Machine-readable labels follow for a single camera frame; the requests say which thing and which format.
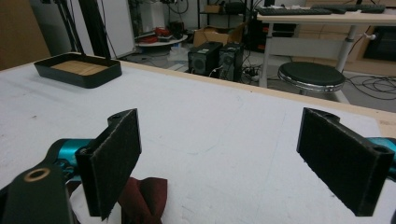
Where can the cardboard box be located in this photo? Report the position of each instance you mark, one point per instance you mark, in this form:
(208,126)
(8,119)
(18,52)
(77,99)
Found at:
(214,34)

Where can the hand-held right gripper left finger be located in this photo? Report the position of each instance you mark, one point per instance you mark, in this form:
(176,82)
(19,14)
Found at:
(112,161)

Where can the black tray with wooden bottom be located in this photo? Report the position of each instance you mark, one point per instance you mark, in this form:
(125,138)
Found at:
(79,69)

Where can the black computer tower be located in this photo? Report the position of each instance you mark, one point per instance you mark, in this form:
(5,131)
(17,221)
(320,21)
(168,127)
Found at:
(230,61)
(204,59)

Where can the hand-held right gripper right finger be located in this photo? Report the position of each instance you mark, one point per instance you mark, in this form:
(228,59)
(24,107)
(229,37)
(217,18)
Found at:
(342,158)

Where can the black keyboard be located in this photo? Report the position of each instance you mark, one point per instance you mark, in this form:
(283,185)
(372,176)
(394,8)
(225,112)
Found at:
(292,11)
(350,8)

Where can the round black stool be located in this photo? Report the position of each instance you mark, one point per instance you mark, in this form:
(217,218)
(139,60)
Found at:
(311,76)

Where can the dark red cloth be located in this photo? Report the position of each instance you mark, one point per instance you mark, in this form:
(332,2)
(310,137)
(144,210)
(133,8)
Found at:
(146,199)

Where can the round white low table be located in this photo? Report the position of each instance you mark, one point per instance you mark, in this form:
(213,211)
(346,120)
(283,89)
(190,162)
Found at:
(162,42)

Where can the black metal stand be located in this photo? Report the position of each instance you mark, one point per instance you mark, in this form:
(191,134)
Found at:
(90,28)

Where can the white desk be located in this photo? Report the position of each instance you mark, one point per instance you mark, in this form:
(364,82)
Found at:
(327,31)

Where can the black metal shelf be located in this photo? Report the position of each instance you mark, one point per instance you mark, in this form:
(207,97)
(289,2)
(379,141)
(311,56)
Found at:
(222,12)

